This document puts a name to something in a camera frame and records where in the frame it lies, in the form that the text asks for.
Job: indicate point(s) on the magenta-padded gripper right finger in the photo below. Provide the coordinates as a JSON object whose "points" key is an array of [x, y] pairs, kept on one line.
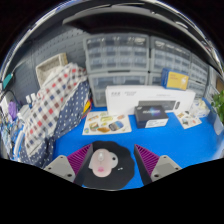
{"points": [[153, 165]]}

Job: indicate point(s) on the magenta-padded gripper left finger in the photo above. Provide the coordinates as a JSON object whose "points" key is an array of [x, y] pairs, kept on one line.
{"points": [[73, 165]]}

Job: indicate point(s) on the beige computer mouse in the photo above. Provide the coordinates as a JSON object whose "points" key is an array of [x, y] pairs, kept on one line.
{"points": [[100, 163]]}

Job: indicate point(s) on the black shaped mouse pad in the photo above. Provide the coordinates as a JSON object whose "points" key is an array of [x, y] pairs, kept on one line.
{"points": [[123, 175]]}

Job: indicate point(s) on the small dark product box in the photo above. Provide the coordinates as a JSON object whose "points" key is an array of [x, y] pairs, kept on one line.
{"points": [[150, 115]]}

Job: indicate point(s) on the printed picture sheet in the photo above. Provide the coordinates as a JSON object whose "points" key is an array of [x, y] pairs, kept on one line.
{"points": [[106, 123], [187, 119]]}

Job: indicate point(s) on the red blue checkered cloth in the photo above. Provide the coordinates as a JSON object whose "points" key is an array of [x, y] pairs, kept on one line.
{"points": [[50, 103]]}

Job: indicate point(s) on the white keyboard packaging box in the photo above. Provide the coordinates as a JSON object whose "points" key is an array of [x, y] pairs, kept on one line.
{"points": [[123, 98]]}

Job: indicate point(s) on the grey parts drawer cabinet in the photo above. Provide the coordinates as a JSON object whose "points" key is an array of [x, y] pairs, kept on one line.
{"points": [[199, 70], [116, 81], [170, 55], [116, 53], [155, 79], [198, 89]]}

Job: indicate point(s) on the yellow and blue box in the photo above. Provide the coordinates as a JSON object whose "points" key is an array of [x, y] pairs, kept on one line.
{"points": [[175, 80]]}

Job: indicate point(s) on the green leafy plant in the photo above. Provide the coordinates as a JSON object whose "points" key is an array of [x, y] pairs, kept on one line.
{"points": [[219, 103]]}

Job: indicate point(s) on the white woven basket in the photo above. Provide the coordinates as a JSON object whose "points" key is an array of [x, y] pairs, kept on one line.
{"points": [[48, 65]]}

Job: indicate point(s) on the grey pegboard panel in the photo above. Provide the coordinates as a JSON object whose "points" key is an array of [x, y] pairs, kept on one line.
{"points": [[56, 43]]}

